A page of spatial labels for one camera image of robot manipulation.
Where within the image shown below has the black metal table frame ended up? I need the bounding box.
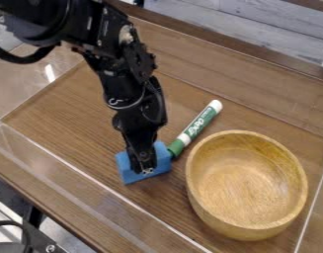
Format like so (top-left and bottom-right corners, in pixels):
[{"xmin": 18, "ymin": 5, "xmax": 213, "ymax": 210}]
[{"xmin": 0, "ymin": 174, "xmax": 82, "ymax": 253}]

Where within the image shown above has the green Expo marker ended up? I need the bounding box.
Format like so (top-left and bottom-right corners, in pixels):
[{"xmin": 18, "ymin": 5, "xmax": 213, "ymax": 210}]
[{"xmin": 167, "ymin": 100, "xmax": 223, "ymax": 157}]

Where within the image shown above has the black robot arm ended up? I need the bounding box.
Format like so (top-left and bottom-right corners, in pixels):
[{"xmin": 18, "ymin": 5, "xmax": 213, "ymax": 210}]
[{"xmin": 0, "ymin": 0, "xmax": 167, "ymax": 174}]

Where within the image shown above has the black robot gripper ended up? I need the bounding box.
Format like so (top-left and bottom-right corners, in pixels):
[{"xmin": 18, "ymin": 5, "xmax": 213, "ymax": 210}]
[{"xmin": 104, "ymin": 78, "xmax": 167, "ymax": 174}]

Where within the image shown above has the clear acrylic enclosure wall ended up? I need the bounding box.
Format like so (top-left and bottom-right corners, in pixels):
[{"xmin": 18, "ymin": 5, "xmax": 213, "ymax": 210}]
[{"xmin": 0, "ymin": 11, "xmax": 323, "ymax": 253}]

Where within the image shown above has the brown wooden bowl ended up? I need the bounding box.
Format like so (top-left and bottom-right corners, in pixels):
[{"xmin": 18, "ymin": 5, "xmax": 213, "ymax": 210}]
[{"xmin": 185, "ymin": 130, "xmax": 309, "ymax": 241}]

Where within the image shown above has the black cable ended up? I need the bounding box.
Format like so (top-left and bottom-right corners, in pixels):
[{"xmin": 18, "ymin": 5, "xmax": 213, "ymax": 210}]
[{"xmin": 0, "ymin": 42, "xmax": 59, "ymax": 65}]

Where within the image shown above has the blue foam block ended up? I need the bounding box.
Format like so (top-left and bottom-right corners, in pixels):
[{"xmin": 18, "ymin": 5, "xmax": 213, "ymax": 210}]
[{"xmin": 115, "ymin": 141, "xmax": 171, "ymax": 185}]

